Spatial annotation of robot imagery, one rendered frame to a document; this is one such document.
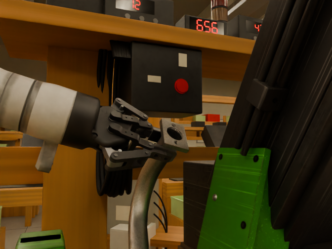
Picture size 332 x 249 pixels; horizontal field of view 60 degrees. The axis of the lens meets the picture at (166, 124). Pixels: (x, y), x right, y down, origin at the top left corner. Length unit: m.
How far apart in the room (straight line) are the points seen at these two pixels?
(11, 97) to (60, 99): 0.05
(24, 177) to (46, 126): 0.41
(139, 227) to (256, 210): 0.18
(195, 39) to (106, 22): 0.20
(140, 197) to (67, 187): 0.25
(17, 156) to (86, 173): 0.18
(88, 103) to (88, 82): 0.32
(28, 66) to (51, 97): 10.37
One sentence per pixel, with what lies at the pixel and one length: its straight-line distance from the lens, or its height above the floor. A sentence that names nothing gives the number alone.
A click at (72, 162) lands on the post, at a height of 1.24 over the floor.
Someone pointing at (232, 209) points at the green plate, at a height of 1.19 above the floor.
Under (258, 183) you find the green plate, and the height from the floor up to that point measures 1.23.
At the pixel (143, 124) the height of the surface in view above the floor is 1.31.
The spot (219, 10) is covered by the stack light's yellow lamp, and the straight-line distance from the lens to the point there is 0.93.
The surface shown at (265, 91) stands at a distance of 0.38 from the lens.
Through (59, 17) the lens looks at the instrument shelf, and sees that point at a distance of 0.61.
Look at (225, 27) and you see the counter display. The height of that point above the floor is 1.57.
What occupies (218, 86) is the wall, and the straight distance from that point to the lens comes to 12.20.
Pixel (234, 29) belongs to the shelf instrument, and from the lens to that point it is 0.81.
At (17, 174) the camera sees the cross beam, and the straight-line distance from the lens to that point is 0.77.
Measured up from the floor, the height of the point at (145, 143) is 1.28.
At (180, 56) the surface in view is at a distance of 0.67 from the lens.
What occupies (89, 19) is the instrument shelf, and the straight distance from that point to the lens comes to 0.62.
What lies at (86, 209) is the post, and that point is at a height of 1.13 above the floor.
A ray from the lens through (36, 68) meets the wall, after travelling 10.71.
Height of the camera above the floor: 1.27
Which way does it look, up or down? 5 degrees up
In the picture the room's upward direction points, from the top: straight up
